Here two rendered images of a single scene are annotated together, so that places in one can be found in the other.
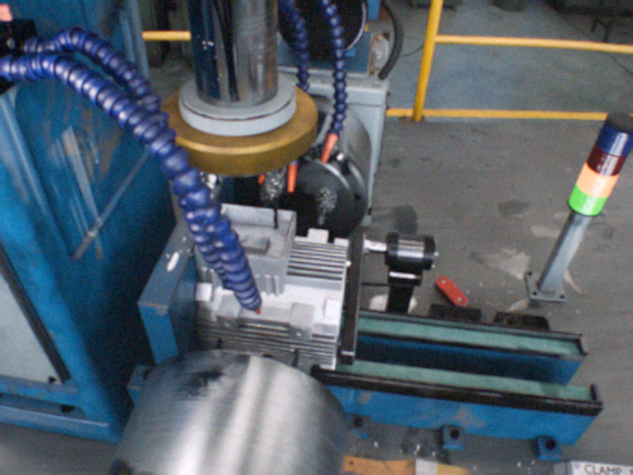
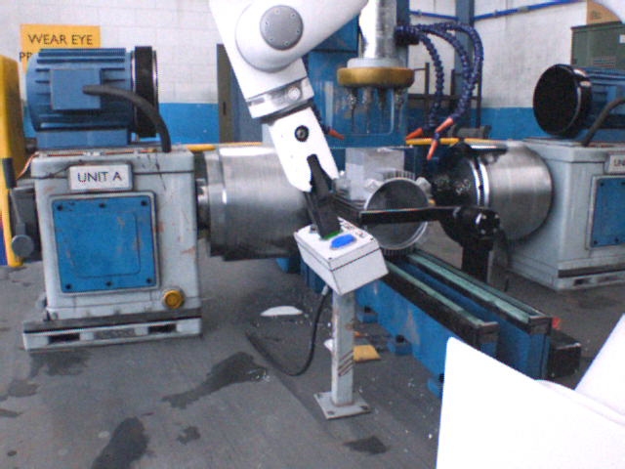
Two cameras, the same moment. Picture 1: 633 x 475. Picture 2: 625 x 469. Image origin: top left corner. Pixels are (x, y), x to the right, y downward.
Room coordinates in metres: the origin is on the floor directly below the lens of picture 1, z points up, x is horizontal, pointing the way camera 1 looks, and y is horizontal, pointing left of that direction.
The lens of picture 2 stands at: (-0.08, -1.02, 1.23)
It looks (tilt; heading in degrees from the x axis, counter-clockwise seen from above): 13 degrees down; 68
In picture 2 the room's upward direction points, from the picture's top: straight up
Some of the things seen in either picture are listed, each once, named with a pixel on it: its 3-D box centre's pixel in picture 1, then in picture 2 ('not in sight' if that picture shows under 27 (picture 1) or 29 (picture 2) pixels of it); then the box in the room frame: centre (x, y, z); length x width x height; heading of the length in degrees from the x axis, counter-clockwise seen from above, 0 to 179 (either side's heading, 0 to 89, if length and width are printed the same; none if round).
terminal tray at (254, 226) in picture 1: (248, 249); (373, 165); (0.52, 0.10, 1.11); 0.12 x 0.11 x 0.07; 85
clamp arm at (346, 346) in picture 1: (354, 291); (413, 215); (0.54, -0.06, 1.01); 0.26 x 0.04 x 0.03; 175
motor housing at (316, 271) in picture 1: (277, 296); (379, 206); (0.52, 0.06, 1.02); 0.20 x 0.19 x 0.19; 85
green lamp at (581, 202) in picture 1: (588, 197); not in sight; (0.77, -0.51, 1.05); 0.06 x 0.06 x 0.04
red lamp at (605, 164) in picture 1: (607, 157); not in sight; (0.77, -0.51, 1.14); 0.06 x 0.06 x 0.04
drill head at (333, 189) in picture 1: (307, 163); (497, 191); (0.85, 0.02, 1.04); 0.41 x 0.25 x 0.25; 175
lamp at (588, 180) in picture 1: (597, 177); not in sight; (0.77, -0.51, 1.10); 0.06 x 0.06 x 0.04
